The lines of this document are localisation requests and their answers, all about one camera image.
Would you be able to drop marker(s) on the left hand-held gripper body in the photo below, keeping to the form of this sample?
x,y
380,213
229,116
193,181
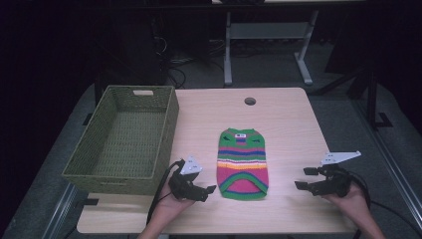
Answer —
x,y
185,187

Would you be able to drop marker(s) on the black table bracket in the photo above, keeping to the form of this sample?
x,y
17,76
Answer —
x,y
89,202

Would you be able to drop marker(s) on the black metal stand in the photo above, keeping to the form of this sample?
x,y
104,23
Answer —
x,y
372,99

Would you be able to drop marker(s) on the green woven basket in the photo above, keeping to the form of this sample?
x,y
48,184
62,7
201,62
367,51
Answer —
x,y
129,146

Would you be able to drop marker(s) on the striped knitted pet sweater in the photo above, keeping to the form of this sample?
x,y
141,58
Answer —
x,y
242,166

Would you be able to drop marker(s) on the grey metal desk frame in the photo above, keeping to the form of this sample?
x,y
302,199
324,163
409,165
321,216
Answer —
x,y
268,30

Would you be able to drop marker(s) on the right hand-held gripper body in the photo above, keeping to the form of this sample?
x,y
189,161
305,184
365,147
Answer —
x,y
335,182

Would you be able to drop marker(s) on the aluminium floor rail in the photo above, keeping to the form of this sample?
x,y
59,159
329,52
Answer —
x,y
59,212
391,162

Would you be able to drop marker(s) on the person's right hand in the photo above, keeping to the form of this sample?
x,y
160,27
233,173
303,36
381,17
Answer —
x,y
351,205

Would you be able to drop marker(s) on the dark cabinet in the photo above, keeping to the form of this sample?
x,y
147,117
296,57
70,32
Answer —
x,y
136,49

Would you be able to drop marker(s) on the person's left hand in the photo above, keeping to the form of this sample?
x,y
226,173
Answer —
x,y
172,205

